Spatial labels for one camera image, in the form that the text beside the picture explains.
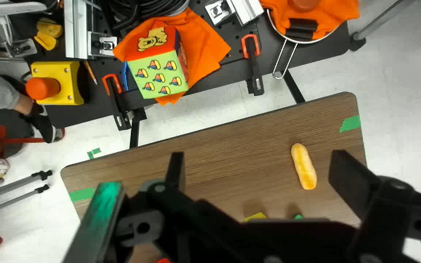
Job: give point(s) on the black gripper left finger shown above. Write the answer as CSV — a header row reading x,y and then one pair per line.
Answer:
x,y
176,170

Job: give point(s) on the dark green metal bar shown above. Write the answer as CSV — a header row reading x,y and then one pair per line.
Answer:
x,y
99,220

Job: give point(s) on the grey slanted pole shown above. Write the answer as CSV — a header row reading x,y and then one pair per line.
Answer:
x,y
379,19

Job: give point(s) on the grey metal tripod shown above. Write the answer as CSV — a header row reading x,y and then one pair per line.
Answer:
x,y
11,190

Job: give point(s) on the yellow bread roll toy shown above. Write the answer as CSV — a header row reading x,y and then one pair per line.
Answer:
x,y
303,165

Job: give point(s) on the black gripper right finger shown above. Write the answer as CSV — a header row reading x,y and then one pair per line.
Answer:
x,y
352,183

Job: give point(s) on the black shoe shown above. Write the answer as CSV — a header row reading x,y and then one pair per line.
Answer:
x,y
45,125

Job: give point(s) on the black perforated work table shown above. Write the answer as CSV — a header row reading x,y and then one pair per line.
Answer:
x,y
230,63

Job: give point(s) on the aluminium extrusion bracket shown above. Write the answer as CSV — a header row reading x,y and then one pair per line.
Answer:
x,y
81,30

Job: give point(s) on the yellow emergency stop button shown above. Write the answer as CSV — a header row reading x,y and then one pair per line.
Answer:
x,y
58,84

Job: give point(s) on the yellow cube block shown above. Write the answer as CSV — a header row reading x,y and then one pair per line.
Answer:
x,y
255,217

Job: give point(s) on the crumpled orange cloth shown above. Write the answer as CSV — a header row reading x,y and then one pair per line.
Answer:
x,y
198,41

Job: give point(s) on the black white marker tag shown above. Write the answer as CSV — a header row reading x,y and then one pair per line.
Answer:
x,y
219,11

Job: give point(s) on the small green object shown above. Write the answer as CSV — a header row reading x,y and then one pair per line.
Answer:
x,y
299,217

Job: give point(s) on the orange-red bowl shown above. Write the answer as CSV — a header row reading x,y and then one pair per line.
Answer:
x,y
163,260

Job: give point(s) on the yellow plastic object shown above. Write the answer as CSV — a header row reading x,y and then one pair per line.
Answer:
x,y
48,34

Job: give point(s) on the green tape piece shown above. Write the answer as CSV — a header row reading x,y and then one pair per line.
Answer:
x,y
83,195
94,152
350,125

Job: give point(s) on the soft printed toy cube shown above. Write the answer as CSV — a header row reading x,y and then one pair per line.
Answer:
x,y
159,75

